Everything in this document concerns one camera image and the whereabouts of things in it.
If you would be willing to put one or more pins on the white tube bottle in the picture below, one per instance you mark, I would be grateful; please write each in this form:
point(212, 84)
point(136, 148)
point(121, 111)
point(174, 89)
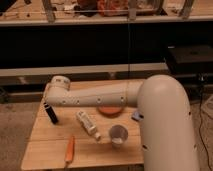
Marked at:
point(87, 124)

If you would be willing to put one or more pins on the white cup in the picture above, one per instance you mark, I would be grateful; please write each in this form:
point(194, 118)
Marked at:
point(118, 134)

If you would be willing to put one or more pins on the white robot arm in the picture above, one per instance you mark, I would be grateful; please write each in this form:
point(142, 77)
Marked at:
point(167, 126)

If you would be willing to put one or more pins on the blue sponge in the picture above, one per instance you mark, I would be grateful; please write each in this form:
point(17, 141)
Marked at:
point(136, 116)

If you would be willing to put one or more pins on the black rectangular eraser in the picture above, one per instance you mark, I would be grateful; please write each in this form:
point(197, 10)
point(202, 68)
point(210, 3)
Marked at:
point(51, 113)

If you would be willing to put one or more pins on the black box on shelf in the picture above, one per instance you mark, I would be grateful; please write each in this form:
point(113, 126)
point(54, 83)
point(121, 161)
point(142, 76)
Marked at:
point(190, 59)

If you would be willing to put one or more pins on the orange carrot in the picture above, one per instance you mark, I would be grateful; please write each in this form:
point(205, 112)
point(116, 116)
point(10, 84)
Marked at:
point(70, 150)

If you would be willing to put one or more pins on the wooden table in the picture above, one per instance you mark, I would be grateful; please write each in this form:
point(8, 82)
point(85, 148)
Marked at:
point(47, 145)

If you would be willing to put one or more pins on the orange bowl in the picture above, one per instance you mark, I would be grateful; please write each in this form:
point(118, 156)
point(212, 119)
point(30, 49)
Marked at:
point(109, 111)

